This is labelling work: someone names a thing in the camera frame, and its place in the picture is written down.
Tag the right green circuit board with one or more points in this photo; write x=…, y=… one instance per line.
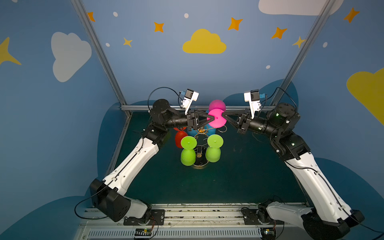
x=268, y=234

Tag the red plastic wine glass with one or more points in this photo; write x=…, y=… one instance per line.
x=181, y=133

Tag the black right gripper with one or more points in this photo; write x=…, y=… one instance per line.
x=241, y=124

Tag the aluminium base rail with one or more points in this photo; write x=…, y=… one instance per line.
x=215, y=221

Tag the blue wine glass left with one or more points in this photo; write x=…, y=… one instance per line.
x=193, y=132

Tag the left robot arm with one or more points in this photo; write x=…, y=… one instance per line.
x=108, y=195

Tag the aluminium frame left post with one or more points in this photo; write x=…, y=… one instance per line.
x=88, y=26

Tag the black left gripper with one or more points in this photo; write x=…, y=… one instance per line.
x=193, y=120

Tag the aluminium frame right post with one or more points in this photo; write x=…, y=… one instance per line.
x=304, y=49

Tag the aluminium frame post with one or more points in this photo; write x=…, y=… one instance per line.
x=88, y=26
x=304, y=49

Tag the green circuit board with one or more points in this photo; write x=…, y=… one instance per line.
x=268, y=234
x=143, y=232

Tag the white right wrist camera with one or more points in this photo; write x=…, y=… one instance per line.
x=254, y=97

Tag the blue wine glass right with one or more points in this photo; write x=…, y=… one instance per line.
x=211, y=131

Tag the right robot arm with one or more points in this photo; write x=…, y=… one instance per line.
x=330, y=217

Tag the magenta plastic wine glass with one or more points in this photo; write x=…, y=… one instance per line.
x=216, y=109

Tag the gold wire glass rack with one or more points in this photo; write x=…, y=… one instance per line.
x=201, y=161

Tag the green wine glass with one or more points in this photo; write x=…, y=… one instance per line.
x=188, y=155
x=213, y=151

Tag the aluminium frame back rail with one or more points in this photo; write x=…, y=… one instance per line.
x=234, y=108

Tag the left green circuit board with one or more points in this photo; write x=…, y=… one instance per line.
x=143, y=232

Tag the blue wine glass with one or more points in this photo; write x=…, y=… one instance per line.
x=193, y=132
x=211, y=131

